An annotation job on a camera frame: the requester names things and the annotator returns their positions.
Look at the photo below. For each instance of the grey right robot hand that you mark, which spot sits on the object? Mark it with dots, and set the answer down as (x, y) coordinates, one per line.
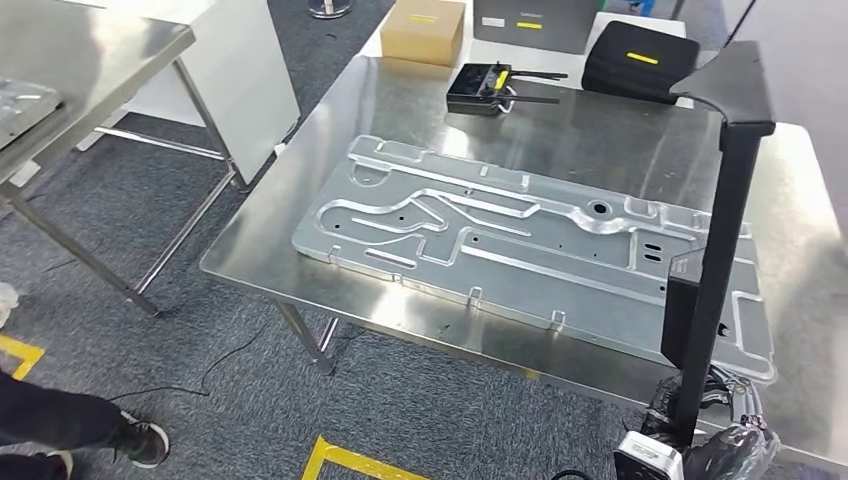
(729, 457)

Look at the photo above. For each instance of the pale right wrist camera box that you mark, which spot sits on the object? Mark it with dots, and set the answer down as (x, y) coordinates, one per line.
(646, 457)

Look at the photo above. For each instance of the dark grey flat panel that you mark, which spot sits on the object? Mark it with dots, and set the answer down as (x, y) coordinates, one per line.
(536, 36)

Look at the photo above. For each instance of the person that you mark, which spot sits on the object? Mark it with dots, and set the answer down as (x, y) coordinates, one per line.
(60, 417)

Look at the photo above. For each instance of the white table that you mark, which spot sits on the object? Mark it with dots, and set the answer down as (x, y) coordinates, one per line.
(530, 61)

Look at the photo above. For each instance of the stamped metal plate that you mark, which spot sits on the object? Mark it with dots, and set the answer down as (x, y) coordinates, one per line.
(530, 265)
(23, 109)

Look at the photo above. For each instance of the white panel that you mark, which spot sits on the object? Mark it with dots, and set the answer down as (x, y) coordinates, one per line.
(238, 79)

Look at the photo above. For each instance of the thin black pole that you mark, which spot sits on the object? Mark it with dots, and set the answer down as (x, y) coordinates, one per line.
(738, 23)

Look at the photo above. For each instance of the steel workbench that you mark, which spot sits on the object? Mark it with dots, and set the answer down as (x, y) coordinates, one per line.
(397, 112)

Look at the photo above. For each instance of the black case yellow label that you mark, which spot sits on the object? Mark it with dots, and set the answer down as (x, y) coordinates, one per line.
(629, 66)

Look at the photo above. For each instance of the black device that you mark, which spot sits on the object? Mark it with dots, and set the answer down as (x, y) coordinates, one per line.
(470, 89)

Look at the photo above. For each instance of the yellow floor tape square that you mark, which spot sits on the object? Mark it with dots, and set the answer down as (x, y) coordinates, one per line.
(26, 361)
(344, 457)

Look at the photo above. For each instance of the cardboard box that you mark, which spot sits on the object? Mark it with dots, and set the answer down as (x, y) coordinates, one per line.
(420, 33)

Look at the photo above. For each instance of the black plastic plate part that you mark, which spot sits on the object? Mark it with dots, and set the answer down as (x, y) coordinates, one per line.
(722, 232)

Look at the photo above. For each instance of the steel table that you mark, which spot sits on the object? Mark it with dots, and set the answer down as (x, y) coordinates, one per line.
(86, 53)

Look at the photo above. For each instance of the chrome stool base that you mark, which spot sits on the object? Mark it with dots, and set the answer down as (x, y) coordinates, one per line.
(330, 8)

